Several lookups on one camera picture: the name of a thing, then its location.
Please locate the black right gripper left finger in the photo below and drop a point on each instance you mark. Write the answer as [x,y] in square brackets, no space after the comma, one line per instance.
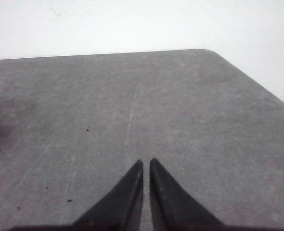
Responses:
[120,209]

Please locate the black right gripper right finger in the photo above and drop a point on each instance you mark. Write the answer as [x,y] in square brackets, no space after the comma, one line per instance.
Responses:
[173,209]

